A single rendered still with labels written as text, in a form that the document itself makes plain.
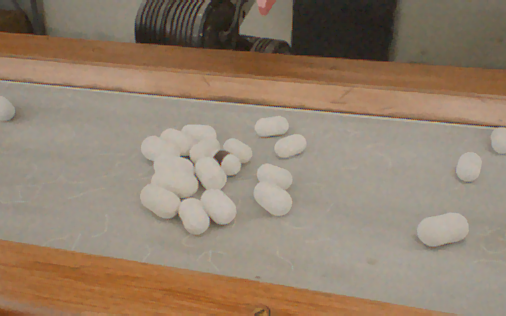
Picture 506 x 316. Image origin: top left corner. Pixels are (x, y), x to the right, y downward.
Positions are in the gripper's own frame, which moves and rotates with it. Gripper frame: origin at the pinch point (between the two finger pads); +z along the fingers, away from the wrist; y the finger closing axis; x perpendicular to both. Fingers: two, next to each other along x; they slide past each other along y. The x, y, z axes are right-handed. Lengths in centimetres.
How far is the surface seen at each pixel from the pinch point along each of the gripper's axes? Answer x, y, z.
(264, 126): 3.5, 1.6, 11.3
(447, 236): -5.2, 17.2, 21.9
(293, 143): 1.5, 4.9, 13.5
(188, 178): -4.4, -1.9, 19.9
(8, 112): 2.3, -24.4, 13.3
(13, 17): 162, -166, -104
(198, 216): -7.1, 0.3, 23.4
